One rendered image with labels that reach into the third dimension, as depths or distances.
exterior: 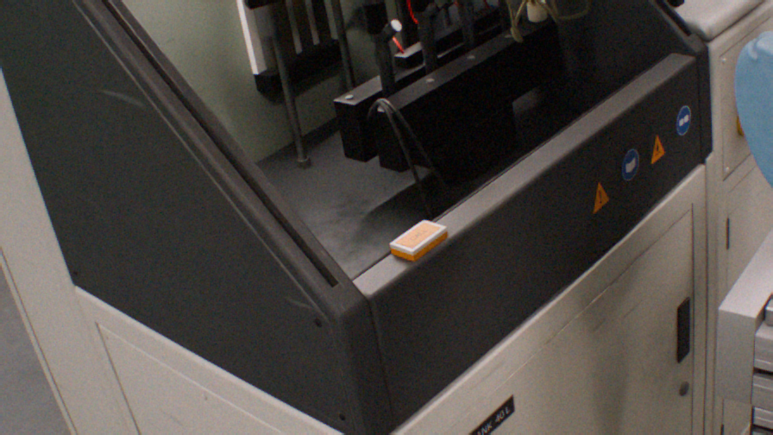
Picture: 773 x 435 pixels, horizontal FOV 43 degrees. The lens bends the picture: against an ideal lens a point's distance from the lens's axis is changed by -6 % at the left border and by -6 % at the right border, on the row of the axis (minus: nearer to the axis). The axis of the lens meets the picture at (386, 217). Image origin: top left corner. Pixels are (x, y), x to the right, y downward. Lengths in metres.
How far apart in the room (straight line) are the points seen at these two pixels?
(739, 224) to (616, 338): 0.36
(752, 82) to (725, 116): 0.89
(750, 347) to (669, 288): 0.63
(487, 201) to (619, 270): 0.29
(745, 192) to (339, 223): 0.64
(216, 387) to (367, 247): 0.25
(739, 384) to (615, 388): 0.56
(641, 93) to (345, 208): 0.41
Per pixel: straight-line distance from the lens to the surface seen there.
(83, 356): 1.58
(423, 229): 1.02
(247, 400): 1.18
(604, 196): 1.23
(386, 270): 0.99
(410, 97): 1.26
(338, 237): 1.30
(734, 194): 1.59
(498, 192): 1.09
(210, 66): 1.46
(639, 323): 1.40
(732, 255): 1.63
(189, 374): 1.27
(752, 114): 0.63
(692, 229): 1.47
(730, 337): 0.83
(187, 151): 1.00
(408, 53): 1.36
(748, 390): 0.85
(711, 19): 1.43
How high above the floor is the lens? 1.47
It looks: 29 degrees down
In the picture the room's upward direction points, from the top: 11 degrees counter-clockwise
